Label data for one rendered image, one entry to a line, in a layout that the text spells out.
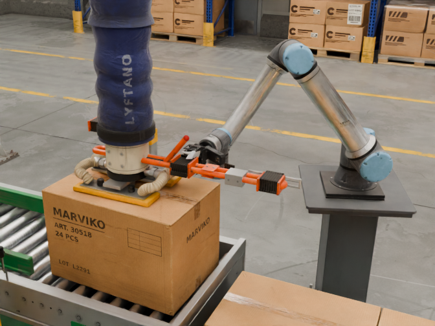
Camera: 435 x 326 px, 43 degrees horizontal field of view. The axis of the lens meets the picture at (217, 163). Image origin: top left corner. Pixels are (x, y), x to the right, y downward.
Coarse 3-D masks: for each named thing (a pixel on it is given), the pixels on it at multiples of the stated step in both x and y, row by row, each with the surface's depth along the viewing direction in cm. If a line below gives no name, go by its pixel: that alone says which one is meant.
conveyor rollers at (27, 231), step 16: (0, 208) 291; (16, 208) 291; (0, 224) 279; (16, 224) 277; (32, 224) 276; (0, 240) 268; (16, 240) 265; (32, 240) 263; (32, 256) 251; (48, 256) 250; (224, 256) 253; (16, 272) 242; (48, 272) 239; (64, 288) 231; (80, 288) 228; (112, 304) 219
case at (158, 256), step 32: (64, 192) 220; (160, 192) 221; (192, 192) 222; (64, 224) 223; (96, 224) 214; (128, 224) 207; (160, 224) 200; (192, 224) 213; (64, 256) 229; (96, 256) 221; (128, 256) 213; (160, 256) 205; (192, 256) 219; (96, 288) 227; (128, 288) 219; (160, 288) 211; (192, 288) 225
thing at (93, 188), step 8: (80, 184) 220; (88, 184) 220; (96, 184) 221; (88, 192) 218; (96, 192) 216; (104, 192) 216; (112, 192) 215; (120, 192) 215; (128, 192) 215; (136, 192) 215; (120, 200) 213; (128, 200) 211; (136, 200) 210; (144, 200) 210; (152, 200) 211
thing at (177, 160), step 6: (180, 156) 217; (186, 156) 216; (174, 162) 211; (180, 162) 212; (186, 162) 212; (192, 162) 210; (174, 168) 210; (180, 168) 208; (186, 168) 208; (174, 174) 210; (180, 174) 209; (186, 174) 208; (192, 174) 212
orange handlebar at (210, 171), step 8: (96, 152) 224; (104, 152) 222; (144, 160) 216; (152, 160) 215; (192, 168) 209; (200, 168) 209; (208, 168) 208; (216, 168) 208; (224, 168) 209; (208, 176) 208; (216, 176) 205; (224, 176) 204; (248, 176) 205; (256, 176) 204
